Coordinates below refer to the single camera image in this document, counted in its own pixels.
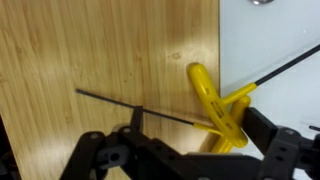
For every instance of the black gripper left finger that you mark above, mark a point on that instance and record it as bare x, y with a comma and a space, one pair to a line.
100, 150

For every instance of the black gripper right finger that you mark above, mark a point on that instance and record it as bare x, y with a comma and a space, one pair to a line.
286, 153

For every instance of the white sheet mat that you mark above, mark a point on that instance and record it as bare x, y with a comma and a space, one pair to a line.
266, 43

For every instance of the small silver metal knob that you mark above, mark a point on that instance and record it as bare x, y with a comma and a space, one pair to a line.
261, 1

